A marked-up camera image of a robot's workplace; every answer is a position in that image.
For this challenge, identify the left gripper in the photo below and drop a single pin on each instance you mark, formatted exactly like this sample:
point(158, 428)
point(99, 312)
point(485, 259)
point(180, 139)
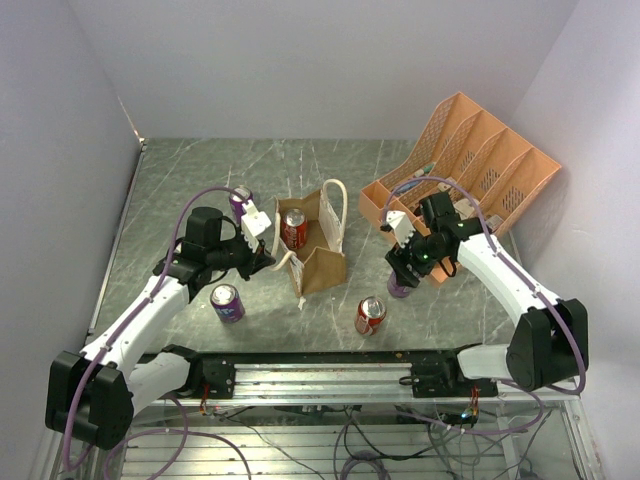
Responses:
point(254, 261)

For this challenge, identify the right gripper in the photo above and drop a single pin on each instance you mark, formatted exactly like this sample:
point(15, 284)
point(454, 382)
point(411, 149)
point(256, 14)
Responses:
point(399, 258)

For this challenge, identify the purple fanta can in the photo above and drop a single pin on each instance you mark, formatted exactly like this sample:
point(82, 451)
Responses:
point(227, 304)
point(395, 289)
point(237, 200)

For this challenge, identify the red Coca-Cola can back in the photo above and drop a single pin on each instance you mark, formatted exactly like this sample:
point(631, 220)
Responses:
point(294, 229)

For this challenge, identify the red coca-cola can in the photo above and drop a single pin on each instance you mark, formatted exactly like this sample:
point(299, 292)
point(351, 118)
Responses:
point(371, 312)
point(294, 229)

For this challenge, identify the red Coca-Cola can front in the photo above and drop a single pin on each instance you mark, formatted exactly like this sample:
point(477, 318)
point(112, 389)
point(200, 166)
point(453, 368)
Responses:
point(371, 312)

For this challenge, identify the purple Fanta can back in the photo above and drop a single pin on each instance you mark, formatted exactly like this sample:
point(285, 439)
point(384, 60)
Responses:
point(237, 200)

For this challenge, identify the brown canvas tote bag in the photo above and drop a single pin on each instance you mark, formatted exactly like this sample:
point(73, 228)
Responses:
point(320, 263)

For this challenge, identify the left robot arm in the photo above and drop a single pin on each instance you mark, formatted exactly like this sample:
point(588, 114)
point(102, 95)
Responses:
point(94, 395)

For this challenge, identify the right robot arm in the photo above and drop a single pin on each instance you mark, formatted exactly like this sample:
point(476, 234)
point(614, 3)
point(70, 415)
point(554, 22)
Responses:
point(550, 339)

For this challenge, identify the orange plastic desk organizer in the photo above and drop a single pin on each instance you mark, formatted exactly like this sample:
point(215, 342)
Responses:
point(466, 144)

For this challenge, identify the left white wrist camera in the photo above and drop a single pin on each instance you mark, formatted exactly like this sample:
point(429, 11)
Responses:
point(254, 223)

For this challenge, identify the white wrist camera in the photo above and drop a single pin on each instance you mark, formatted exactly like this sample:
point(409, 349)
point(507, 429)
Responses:
point(254, 223)
point(398, 223)

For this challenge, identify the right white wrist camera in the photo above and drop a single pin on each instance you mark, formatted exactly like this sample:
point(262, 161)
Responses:
point(398, 223)

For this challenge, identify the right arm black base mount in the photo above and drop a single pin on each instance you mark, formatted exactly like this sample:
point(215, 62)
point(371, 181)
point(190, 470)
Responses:
point(437, 374)

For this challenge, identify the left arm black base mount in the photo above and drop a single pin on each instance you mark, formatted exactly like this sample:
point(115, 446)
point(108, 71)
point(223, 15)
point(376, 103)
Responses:
point(214, 374)

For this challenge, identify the aluminium mounting rail frame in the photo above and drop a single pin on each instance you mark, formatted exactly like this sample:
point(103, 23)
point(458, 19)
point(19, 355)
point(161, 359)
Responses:
point(322, 377)

